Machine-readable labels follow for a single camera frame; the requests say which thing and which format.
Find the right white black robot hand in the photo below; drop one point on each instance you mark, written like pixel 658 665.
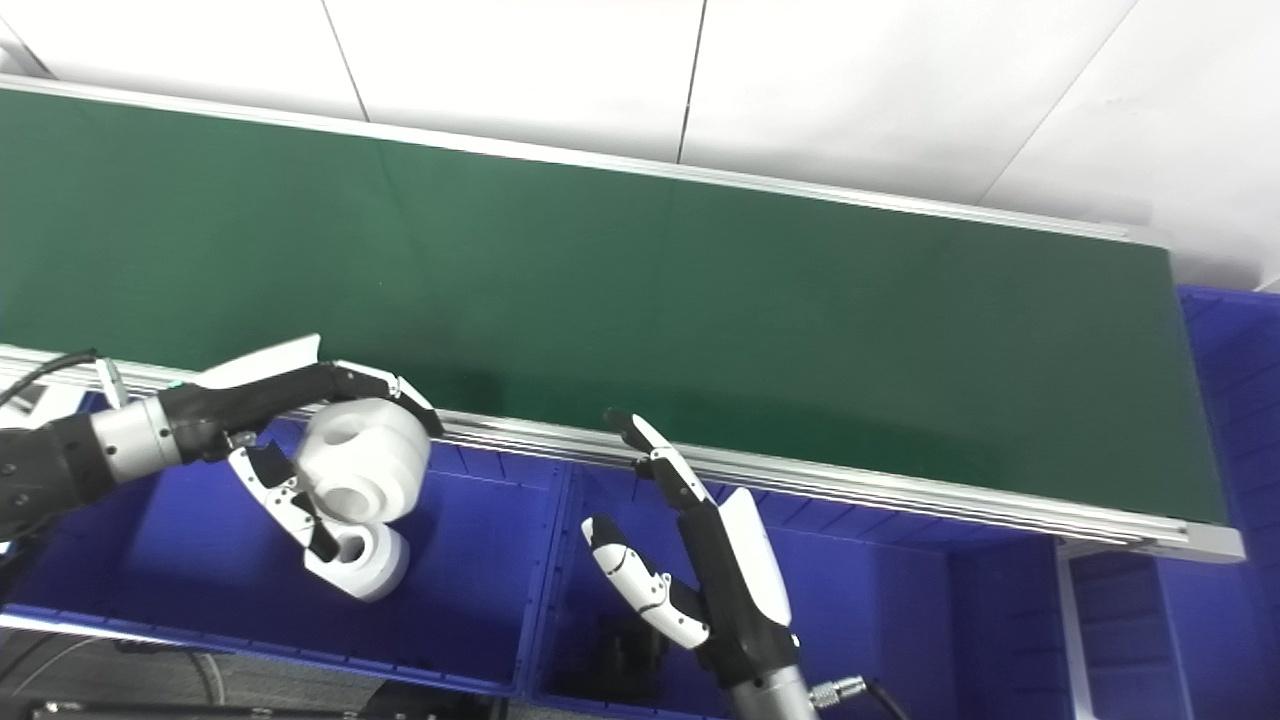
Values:
pixel 745 580

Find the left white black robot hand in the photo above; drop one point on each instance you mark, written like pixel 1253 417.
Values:
pixel 240 395

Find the white round plastic part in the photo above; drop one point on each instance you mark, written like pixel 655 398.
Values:
pixel 385 455
pixel 380 565

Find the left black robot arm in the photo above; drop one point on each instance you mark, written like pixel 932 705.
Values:
pixel 60 460

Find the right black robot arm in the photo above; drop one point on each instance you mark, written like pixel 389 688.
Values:
pixel 775 700

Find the black plastic part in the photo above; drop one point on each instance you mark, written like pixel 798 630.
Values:
pixel 630 655

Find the green conveyor belt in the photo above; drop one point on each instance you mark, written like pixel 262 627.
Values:
pixel 650 320

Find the long blue plastic bin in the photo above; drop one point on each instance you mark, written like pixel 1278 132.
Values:
pixel 1230 620

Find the wide aluminium conveyor side rail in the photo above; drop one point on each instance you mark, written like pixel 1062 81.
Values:
pixel 850 485

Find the thin aluminium conveyor side rail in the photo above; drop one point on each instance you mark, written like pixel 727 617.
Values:
pixel 750 182

